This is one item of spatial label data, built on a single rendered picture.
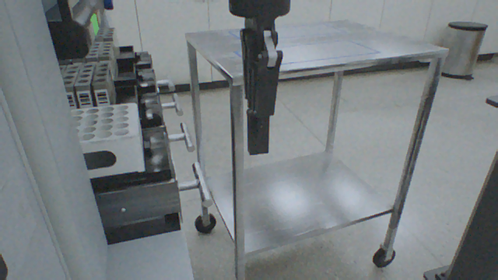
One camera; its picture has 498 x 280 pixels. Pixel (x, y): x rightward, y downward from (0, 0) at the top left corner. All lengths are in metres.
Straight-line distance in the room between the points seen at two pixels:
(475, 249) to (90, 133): 1.17
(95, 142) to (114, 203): 0.08
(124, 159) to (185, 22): 2.38
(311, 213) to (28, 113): 1.03
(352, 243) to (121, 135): 1.24
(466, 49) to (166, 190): 3.39
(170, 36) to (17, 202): 2.60
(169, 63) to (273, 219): 1.91
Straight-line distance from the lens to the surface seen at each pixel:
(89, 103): 0.56
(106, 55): 0.70
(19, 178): 0.22
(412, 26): 3.67
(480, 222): 1.28
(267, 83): 0.43
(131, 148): 0.42
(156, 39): 2.78
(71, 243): 0.32
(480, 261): 1.33
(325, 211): 1.21
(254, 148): 0.51
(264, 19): 0.42
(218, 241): 1.48
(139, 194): 0.44
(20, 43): 0.27
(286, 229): 1.13
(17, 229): 0.21
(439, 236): 1.70
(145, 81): 0.74
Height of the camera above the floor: 1.05
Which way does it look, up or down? 29 degrees down
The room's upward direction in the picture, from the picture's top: straight up
